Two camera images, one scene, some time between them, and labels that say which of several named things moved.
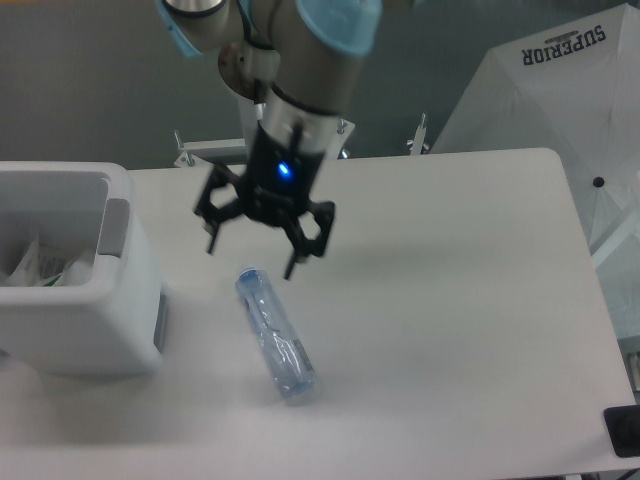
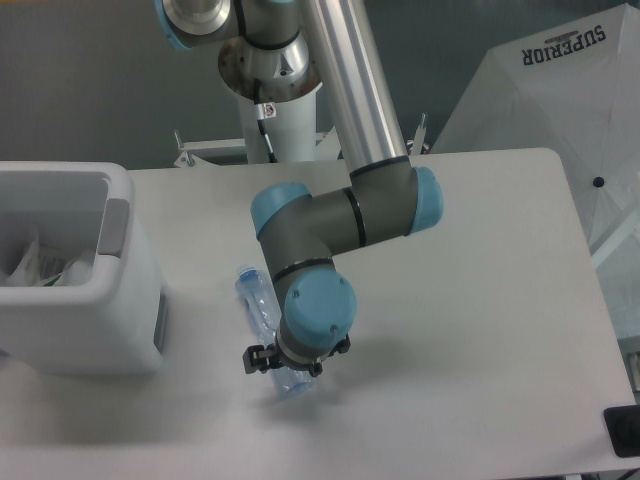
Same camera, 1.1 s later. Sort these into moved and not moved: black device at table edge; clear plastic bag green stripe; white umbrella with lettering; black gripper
Moved: black gripper
Not moved: white umbrella with lettering; black device at table edge; clear plastic bag green stripe
